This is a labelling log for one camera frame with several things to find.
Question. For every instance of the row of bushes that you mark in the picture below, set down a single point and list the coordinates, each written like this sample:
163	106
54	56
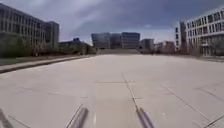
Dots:
20	48

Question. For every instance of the concrete kerb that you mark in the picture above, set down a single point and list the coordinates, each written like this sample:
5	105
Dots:
36	63

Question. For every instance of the robot's own part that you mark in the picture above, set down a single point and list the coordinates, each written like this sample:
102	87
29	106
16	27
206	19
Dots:
144	118
78	118

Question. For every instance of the dark glass building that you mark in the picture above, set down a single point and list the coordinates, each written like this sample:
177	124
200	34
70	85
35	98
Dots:
116	40

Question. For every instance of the low dark building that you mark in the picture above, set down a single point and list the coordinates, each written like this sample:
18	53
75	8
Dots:
75	45

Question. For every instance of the pale concrete slab plaza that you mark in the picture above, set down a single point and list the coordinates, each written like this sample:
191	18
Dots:
110	70

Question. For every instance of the grass strip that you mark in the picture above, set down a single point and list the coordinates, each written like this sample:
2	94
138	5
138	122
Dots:
20	60

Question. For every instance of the small distant building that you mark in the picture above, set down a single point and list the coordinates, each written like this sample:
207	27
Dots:
156	45

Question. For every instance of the long grey office building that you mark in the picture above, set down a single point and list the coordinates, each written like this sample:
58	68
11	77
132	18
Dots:
23	28

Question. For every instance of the white multistorey building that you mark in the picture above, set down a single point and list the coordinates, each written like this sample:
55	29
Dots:
203	30

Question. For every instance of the bare tree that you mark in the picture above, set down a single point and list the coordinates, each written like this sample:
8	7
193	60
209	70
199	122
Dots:
215	45

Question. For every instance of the wide stairs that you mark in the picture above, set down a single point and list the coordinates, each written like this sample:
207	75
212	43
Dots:
118	51

